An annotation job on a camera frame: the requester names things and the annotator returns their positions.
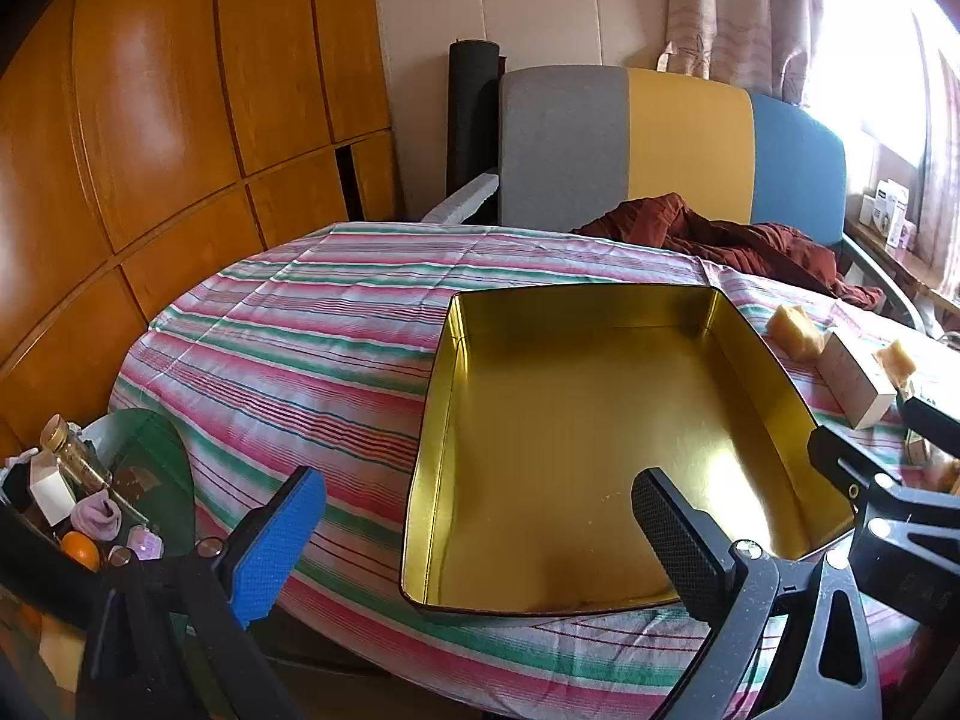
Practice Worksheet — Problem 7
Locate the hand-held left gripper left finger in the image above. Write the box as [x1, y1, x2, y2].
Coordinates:
[82, 465, 327, 720]

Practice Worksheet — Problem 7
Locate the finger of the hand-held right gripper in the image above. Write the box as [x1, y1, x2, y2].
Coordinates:
[808, 425, 905, 518]
[898, 394, 960, 460]

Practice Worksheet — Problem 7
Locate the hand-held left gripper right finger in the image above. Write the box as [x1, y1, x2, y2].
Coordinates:
[631, 467, 882, 720]

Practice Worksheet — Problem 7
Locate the yellow sponge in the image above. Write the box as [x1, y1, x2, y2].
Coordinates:
[765, 304, 830, 357]
[874, 339, 917, 387]

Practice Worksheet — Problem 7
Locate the white carton box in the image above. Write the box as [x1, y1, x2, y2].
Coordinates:
[816, 330, 897, 430]

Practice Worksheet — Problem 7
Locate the rectangular tin box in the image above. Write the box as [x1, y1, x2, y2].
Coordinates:
[397, 283, 856, 620]

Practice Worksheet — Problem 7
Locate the small pink item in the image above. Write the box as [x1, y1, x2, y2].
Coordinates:
[124, 525, 166, 560]

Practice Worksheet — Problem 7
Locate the wooden desk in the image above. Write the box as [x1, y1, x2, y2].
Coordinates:
[844, 217, 960, 331]

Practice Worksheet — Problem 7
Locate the green glass side table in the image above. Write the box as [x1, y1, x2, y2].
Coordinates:
[75, 409, 196, 563]

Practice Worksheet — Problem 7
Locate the purple sock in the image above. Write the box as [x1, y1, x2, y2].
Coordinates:
[71, 491, 121, 541]

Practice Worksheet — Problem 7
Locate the orange fruit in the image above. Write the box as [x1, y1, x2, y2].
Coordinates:
[60, 531, 102, 571]

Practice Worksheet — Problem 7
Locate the white carton dark label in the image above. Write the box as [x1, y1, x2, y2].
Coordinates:
[874, 180, 912, 248]

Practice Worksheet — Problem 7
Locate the glass jar gold lid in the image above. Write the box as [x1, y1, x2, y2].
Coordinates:
[39, 414, 113, 488]

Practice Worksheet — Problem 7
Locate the small white carton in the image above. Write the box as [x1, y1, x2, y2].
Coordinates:
[30, 465, 76, 526]

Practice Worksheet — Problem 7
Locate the red-brown jacket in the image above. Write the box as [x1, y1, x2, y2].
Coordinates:
[571, 193, 886, 310]

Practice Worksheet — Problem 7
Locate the patterned curtain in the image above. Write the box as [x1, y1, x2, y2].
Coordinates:
[915, 15, 960, 293]
[656, 0, 826, 102]

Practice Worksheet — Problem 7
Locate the grey yellow blue chair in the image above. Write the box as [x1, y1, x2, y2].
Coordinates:
[420, 66, 935, 335]

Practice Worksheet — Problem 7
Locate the wooden wardrobe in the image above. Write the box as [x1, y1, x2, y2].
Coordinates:
[0, 0, 406, 458]

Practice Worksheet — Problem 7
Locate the black rolled mat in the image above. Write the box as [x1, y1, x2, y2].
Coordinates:
[446, 39, 503, 200]

